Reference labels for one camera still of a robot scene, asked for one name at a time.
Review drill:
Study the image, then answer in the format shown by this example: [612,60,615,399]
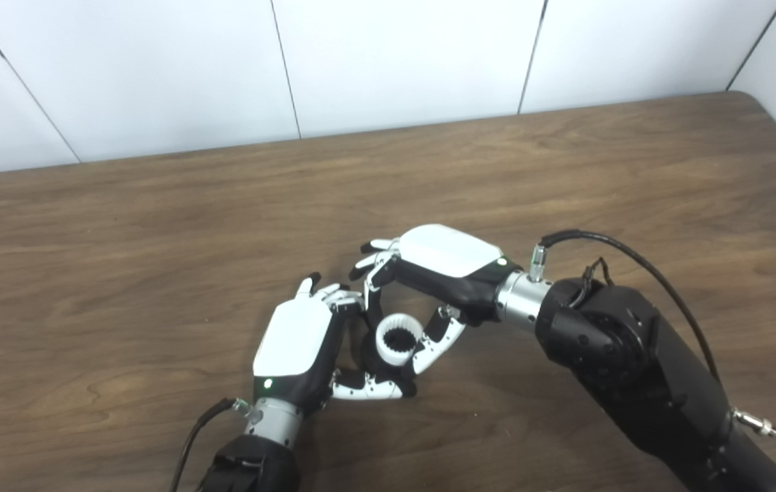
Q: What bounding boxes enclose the white ring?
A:
[376,313,424,370]

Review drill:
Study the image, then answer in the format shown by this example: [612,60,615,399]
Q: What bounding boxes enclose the round black part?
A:
[359,327,417,385]

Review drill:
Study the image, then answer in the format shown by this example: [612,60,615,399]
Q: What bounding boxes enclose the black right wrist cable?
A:
[530,230,720,380]

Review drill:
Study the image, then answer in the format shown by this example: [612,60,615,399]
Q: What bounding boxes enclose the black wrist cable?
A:
[169,398,252,492]
[530,230,720,380]

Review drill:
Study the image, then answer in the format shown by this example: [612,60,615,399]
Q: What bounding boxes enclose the thin black wrist wire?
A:
[569,258,614,308]

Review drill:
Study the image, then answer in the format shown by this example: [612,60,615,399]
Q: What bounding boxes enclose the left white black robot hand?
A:
[253,272,418,414]

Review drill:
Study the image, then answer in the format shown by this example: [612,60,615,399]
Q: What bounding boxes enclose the silver metal plug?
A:
[733,408,776,438]

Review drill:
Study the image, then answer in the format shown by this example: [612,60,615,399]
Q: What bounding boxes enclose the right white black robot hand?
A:
[349,223,522,375]

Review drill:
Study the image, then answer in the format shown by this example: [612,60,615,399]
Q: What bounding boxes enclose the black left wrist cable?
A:
[169,398,252,492]

